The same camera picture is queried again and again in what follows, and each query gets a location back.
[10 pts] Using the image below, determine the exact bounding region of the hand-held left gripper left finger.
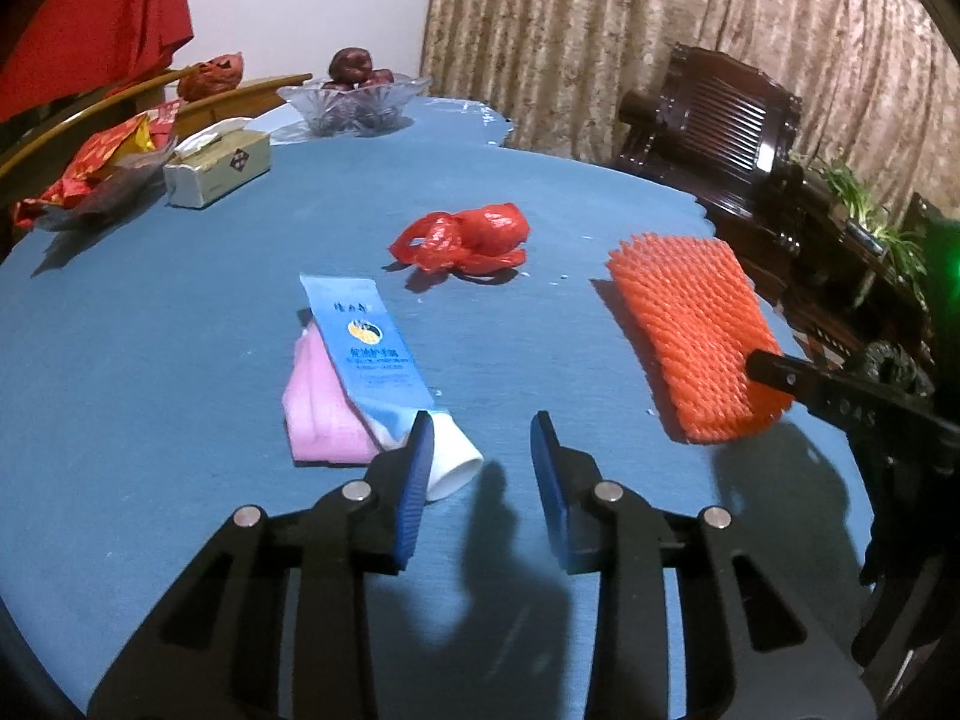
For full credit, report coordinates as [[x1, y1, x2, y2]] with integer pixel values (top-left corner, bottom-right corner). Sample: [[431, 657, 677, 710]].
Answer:
[[88, 409, 436, 720]]

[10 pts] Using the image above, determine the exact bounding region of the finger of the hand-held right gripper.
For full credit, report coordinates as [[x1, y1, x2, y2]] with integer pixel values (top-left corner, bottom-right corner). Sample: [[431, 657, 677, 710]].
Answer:
[[745, 347, 848, 425]]

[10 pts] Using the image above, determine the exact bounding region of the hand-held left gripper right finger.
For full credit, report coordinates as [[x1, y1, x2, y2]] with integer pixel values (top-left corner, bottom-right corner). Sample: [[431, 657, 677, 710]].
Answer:
[[529, 411, 877, 720]]

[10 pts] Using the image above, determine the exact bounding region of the black trash bag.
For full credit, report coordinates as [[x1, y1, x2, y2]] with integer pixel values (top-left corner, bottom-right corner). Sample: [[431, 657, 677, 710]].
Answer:
[[846, 340, 935, 395]]

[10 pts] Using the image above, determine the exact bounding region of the orange foam net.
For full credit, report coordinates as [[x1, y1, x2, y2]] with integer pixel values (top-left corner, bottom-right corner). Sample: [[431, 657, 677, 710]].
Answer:
[[606, 232, 796, 445]]

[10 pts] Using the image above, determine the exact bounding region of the blue and white tube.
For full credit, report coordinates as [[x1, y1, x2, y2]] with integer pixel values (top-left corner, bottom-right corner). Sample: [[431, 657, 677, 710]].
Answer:
[[298, 274, 485, 503]]

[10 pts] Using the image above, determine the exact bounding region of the pink cloth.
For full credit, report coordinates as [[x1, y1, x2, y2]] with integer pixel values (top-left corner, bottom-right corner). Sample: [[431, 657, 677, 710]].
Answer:
[[282, 330, 383, 464]]

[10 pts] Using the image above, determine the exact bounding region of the green potted plant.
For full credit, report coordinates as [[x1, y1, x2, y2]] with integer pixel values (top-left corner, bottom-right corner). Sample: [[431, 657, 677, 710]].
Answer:
[[795, 154, 931, 293]]

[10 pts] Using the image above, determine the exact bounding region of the dark carved wooden chair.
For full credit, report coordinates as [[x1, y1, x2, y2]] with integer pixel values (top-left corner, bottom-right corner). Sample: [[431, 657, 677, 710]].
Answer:
[[615, 43, 938, 361]]

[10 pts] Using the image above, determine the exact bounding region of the red plastic bag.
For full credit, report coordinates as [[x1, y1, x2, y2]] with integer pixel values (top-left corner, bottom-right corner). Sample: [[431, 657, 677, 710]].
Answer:
[[388, 202, 530, 275]]

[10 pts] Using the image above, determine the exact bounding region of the tissue box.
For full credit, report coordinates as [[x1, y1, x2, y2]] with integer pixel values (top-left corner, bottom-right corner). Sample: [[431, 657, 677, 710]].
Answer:
[[163, 116, 272, 209]]

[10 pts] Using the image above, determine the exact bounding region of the glass fruit bowl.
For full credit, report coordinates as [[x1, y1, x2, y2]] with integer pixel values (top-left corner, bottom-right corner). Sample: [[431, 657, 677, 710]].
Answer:
[[277, 73, 432, 137]]

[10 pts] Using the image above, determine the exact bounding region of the patterned beige curtain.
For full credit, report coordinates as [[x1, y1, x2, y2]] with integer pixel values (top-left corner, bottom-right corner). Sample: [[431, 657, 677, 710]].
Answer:
[[420, 0, 960, 241]]

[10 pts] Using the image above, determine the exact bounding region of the large dark red fruit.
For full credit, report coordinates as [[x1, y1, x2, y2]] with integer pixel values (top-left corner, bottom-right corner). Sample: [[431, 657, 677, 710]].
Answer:
[[330, 47, 374, 87]]

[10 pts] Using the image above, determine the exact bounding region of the curved wooden chair back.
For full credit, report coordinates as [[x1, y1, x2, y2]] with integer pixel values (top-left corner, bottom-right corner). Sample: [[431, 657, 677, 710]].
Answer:
[[0, 69, 314, 181]]

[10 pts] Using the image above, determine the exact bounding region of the red snack wrapper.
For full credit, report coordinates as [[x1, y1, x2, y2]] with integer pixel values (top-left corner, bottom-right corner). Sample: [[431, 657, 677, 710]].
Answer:
[[11, 99, 185, 232]]

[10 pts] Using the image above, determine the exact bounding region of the red carved ornament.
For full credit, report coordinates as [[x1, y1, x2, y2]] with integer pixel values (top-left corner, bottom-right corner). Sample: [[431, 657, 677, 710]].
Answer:
[[178, 51, 245, 102]]

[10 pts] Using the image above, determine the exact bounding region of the red cloth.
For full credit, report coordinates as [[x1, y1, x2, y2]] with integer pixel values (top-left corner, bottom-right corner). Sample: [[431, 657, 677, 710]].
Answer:
[[0, 0, 194, 123]]

